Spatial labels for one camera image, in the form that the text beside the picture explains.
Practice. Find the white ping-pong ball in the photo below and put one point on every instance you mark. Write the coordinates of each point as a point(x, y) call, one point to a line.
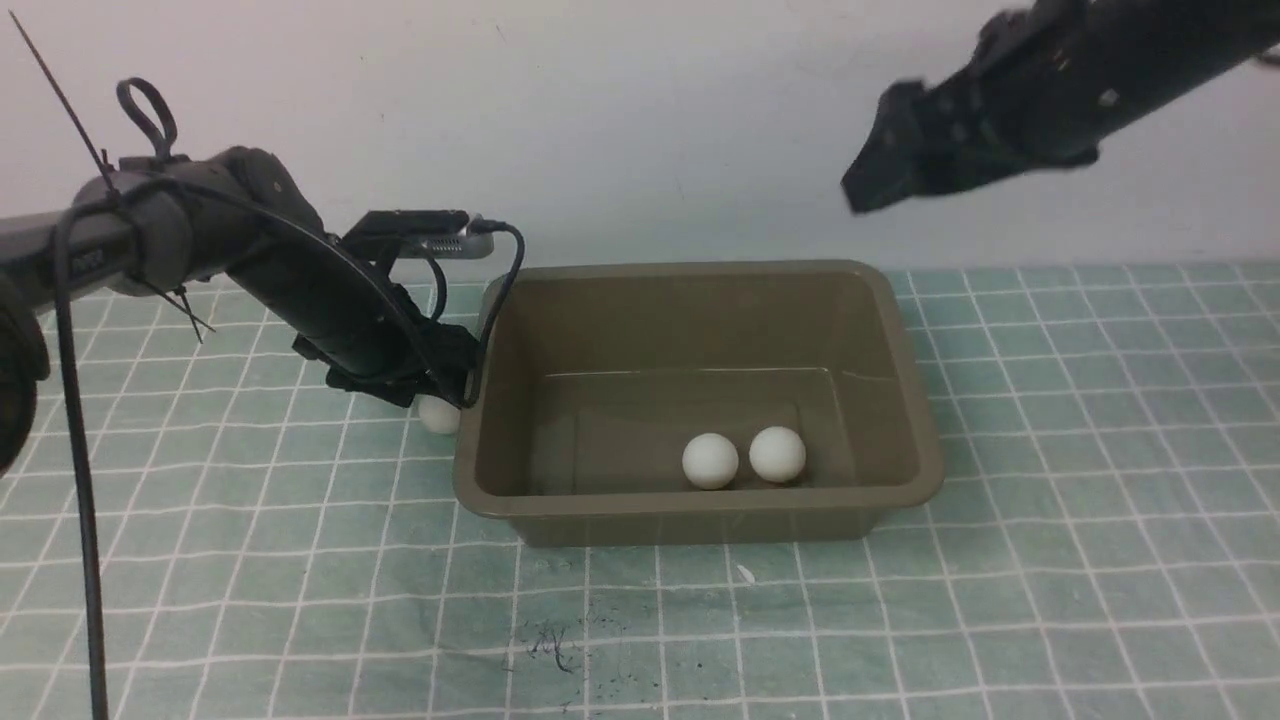
point(438, 416)
point(777, 455)
point(710, 461)

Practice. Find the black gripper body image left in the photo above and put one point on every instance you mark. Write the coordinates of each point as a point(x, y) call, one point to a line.
point(377, 348)

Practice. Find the black robot arm image left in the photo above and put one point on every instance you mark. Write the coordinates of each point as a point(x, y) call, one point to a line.
point(239, 214)

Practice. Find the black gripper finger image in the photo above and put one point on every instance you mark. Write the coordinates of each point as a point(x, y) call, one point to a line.
point(898, 162)
point(454, 382)

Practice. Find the olive green plastic bin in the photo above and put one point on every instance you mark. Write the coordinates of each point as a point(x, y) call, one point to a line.
point(596, 377)

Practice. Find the wrist camera with silver plug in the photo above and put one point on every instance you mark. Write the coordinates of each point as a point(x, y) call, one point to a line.
point(438, 234)

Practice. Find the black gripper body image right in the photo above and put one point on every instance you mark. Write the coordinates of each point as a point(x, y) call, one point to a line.
point(974, 128)

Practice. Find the green checkered tablecloth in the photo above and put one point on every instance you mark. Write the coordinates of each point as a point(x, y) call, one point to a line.
point(1105, 545)

